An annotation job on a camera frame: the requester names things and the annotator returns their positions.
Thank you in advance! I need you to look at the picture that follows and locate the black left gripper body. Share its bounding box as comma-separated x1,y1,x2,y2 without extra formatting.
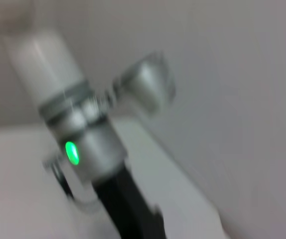
92,163,168,239

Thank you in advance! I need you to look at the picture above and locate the left arm connector cable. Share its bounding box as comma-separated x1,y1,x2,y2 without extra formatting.
42,151,101,214

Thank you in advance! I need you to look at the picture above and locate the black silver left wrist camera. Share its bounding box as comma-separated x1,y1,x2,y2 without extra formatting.
110,51,178,117

